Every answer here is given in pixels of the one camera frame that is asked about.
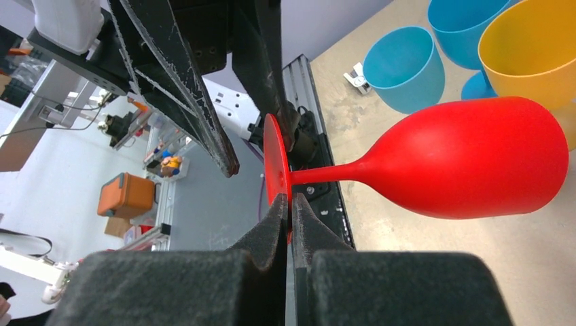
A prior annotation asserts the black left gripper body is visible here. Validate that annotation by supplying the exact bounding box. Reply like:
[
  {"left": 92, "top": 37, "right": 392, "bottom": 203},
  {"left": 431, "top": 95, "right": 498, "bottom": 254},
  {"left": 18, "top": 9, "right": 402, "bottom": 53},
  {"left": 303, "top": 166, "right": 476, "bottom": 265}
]
[{"left": 169, "top": 0, "right": 234, "bottom": 75}]

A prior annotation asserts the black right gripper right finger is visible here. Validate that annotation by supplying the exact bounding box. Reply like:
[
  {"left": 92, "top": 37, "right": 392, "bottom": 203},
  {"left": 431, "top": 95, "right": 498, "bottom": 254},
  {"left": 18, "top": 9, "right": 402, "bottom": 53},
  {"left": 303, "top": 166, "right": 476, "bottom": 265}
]
[{"left": 292, "top": 194, "right": 513, "bottom": 325}]

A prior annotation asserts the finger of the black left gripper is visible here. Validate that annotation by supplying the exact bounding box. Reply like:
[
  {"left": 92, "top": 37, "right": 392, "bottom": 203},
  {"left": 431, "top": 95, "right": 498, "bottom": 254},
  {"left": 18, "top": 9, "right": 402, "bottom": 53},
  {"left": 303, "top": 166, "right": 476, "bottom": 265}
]
[
  {"left": 232, "top": 0, "right": 298, "bottom": 151},
  {"left": 109, "top": 1, "right": 240, "bottom": 177}
]

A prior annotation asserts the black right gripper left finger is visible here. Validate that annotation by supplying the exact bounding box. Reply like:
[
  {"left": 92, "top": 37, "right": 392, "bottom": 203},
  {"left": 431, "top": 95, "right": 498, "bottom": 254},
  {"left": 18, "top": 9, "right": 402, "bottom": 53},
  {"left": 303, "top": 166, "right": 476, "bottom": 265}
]
[{"left": 48, "top": 195, "right": 288, "bottom": 325}]

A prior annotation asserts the teal wine glass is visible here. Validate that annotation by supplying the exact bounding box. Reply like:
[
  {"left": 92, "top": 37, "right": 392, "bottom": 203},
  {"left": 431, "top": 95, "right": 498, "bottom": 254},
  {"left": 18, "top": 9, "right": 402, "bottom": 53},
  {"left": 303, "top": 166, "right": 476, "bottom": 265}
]
[{"left": 363, "top": 26, "right": 446, "bottom": 114}]

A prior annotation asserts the red plastic wine glass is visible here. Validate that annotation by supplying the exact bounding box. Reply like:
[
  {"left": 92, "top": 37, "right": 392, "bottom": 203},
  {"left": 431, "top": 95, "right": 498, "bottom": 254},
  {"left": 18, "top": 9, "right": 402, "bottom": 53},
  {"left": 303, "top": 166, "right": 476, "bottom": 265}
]
[{"left": 264, "top": 97, "right": 569, "bottom": 249}]

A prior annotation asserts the blue plastic wine glass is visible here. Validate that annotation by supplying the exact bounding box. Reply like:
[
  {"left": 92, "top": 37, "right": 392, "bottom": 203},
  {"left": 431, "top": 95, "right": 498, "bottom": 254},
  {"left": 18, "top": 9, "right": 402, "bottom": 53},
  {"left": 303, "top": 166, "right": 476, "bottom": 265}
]
[{"left": 427, "top": 0, "right": 517, "bottom": 100}]

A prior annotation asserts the yellow plastic wine glass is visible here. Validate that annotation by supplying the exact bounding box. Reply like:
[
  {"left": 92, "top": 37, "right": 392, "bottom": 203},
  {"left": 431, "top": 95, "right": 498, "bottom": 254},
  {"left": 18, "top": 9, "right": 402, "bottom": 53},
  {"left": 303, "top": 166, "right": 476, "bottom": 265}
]
[{"left": 478, "top": 0, "right": 575, "bottom": 151}]

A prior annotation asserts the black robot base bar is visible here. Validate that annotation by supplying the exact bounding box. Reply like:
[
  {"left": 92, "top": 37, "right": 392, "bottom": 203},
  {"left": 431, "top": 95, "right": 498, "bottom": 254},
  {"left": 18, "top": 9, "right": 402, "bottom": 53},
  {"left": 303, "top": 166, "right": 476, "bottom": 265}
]
[{"left": 251, "top": 54, "right": 357, "bottom": 326}]

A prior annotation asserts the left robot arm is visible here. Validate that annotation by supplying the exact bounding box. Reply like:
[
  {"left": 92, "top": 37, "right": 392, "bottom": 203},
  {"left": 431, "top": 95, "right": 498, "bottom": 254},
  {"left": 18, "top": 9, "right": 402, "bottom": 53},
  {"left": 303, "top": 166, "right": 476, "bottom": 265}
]
[{"left": 109, "top": 1, "right": 299, "bottom": 177}]

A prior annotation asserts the small white metal clip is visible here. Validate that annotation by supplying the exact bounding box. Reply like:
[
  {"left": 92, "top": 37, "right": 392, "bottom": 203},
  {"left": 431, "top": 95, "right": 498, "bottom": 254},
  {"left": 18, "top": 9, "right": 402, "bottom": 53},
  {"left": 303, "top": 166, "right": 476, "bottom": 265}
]
[{"left": 343, "top": 62, "right": 372, "bottom": 95}]

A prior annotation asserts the orange storage box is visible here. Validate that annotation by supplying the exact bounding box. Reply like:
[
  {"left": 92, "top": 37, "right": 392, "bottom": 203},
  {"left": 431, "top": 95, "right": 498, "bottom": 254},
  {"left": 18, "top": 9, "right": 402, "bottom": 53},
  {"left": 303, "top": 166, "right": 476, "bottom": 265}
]
[{"left": 96, "top": 173, "right": 156, "bottom": 219}]

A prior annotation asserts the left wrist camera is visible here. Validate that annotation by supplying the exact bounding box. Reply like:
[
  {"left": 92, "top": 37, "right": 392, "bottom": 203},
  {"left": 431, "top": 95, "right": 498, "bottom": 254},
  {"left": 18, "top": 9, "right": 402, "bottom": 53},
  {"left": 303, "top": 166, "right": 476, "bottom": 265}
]
[{"left": 15, "top": 0, "right": 107, "bottom": 55}]

